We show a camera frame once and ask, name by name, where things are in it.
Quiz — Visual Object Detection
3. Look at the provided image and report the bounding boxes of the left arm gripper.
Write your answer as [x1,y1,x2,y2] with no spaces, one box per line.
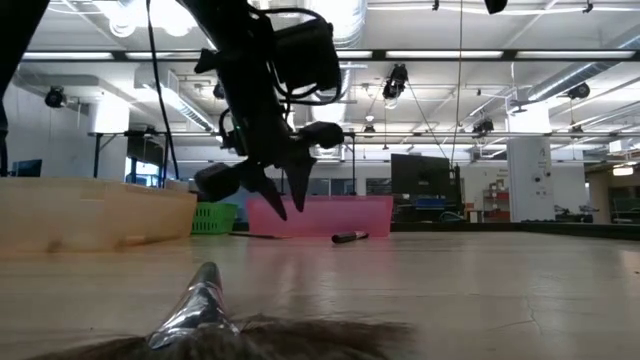
[193,109,346,222]

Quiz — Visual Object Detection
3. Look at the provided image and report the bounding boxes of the thick-handled black paint brush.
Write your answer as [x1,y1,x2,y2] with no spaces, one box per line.
[330,229,371,245]

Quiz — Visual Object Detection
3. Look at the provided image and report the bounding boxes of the wide fan paint brush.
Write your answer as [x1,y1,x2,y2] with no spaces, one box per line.
[24,260,417,360]

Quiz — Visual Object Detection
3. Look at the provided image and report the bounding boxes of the pink translucent plastic bin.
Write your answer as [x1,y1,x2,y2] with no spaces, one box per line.
[246,194,395,239]

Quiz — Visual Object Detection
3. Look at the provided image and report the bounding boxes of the green plastic basket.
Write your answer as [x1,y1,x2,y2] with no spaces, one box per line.
[191,201,240,236]

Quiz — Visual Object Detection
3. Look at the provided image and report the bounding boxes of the large black monitor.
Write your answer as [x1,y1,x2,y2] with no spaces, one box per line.
[390,152,452,197]

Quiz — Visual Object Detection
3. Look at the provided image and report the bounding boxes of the blue storage bin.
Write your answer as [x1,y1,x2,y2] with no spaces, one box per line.
[415,197,449,211]

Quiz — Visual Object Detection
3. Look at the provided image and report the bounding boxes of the white building pillar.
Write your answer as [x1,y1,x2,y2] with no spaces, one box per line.
[506,102,556,223]

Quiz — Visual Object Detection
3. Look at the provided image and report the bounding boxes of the orange translucent plastic bin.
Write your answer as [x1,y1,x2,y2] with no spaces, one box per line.
[0,175,198,254]

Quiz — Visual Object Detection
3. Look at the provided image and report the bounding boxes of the red shelf unit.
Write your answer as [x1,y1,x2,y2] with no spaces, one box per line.
[482,180,512,222]

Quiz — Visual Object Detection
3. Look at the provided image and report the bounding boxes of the small dark monitor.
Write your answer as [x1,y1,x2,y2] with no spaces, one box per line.
[11,158,44,179]

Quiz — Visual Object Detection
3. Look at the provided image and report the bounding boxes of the black overhead frame light bar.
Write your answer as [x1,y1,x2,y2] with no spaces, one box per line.
[19,48,640,63]

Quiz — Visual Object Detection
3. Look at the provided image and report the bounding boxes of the thin hanging cable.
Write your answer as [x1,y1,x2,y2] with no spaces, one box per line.
[449,0,464,169]

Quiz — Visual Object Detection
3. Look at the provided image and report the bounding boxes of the looped black arm cable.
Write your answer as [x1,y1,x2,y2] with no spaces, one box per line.
[258,5,346,107]

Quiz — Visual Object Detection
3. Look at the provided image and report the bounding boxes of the white rectangular air duct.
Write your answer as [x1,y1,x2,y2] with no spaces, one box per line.
[133,64,236,134]

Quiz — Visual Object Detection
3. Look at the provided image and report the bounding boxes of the black overhead camera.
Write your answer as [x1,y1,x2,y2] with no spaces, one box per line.
[381,63,410,110]

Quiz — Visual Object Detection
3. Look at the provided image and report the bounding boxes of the grey horizontal overhead rail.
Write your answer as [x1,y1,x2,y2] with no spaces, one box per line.
[87,130,640,140]

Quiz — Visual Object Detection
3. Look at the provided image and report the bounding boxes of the large silver ceiling duct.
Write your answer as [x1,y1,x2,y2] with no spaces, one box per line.
[298,0,370,157]

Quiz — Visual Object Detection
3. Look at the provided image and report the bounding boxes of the blue support post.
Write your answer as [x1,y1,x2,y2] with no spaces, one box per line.
[92,132,102,180]

